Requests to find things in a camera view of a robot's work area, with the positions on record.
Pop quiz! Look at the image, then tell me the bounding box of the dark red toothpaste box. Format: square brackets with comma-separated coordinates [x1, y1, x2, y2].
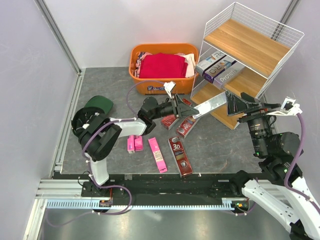
[161, 98, 192, 130]

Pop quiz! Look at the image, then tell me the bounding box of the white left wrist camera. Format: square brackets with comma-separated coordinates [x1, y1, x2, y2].
[163, 81, 176, 99]

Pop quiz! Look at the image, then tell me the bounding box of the pink toothpaste box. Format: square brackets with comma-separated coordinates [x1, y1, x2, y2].
[127, 135, 135, 154]
[134, 135, 144, 152]

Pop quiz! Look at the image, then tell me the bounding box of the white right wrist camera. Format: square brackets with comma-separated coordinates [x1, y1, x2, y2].
[267, 97, 303, 117]

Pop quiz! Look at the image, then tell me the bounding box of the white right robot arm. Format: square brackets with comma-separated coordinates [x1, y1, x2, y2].
[225, 91, 320, 240]

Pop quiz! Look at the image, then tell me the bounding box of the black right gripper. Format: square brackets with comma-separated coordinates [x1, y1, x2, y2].
[224, 89, 280, 156]

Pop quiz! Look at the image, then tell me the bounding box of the blue slotted cable duct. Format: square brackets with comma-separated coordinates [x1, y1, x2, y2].
[46, 198, 239, 211]

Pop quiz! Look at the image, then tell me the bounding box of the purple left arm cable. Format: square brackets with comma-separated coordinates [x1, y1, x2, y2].
[45, 80, 171, 227]

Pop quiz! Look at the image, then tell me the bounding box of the white wire wooden shelf rack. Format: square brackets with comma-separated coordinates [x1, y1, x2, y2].
[189, 2, 305, 131]

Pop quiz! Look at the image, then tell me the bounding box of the pink toothpaste box angled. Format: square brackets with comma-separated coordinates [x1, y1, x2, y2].
[148, 137, 168, 174]

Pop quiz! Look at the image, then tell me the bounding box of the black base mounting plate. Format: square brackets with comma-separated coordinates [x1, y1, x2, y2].
[80, 173, 262, 201]

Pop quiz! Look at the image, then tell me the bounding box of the green black cap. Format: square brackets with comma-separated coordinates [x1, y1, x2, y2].
[71, 95, 114, 137]

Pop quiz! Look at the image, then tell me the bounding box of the pink toothpaste box middle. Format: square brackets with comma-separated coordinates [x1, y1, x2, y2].
[134, 135, 144, 152]

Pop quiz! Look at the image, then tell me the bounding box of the red folded cloth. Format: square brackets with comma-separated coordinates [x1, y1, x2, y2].
[139, 53, 188, 79]

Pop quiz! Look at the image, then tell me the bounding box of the pink toothpaste box left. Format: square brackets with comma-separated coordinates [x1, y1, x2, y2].
[127, 135, 135, 154]

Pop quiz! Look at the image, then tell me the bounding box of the aluminium frame rail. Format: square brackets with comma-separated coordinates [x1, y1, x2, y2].
[33, 0, 83, 76]

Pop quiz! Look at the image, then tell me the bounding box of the purple white toothpaste box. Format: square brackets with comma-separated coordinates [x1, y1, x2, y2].
[195, 50, 226, 75]

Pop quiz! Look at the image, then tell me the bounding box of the silver toothpaste box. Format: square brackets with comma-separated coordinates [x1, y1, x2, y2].
[213, 62, 245, 90]
[192, 92, 227, 119]

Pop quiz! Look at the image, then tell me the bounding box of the orange plastic basket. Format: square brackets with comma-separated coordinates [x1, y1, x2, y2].
[128, 43, 199, 95]

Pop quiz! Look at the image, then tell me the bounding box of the cream patterned cloth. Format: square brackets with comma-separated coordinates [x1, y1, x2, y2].
[176, 53, 196, 78]

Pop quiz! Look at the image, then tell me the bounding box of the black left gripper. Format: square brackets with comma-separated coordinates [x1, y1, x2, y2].
[151, 94, 200, 120]

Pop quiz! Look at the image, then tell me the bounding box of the red 3d toothpaste box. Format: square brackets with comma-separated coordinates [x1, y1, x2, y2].
[176, 116, 199, 139]
[168, 136, 193, 178]

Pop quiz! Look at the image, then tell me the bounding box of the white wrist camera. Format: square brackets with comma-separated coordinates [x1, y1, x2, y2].
[267, 97, 303, 117]
[163, 81, 176, 99]

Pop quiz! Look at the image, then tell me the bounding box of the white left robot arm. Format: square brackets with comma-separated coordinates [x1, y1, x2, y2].
[78, 94, 200, 197]

